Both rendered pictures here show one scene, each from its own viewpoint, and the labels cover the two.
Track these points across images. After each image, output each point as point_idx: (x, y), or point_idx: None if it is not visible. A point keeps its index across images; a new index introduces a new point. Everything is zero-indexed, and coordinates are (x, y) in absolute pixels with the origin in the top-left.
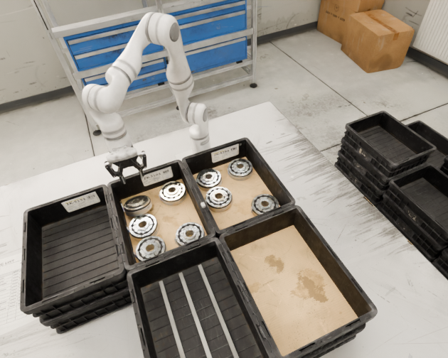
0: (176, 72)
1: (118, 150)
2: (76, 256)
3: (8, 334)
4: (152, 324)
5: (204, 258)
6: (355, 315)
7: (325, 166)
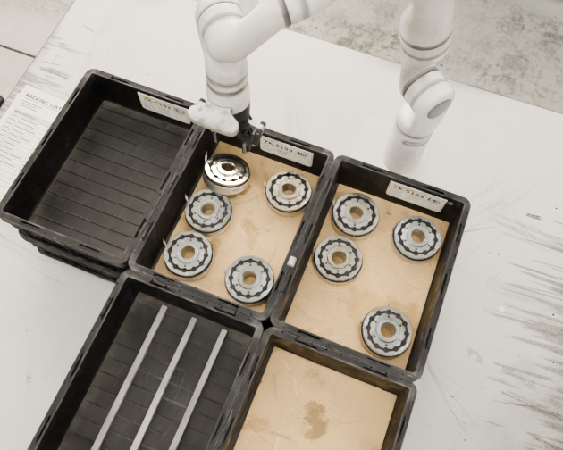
0: (412, 28)
1: (214, 109)
2: (108, 179)
3: None
4: (114, 348)
5: (237, 328)
6: None
7: None
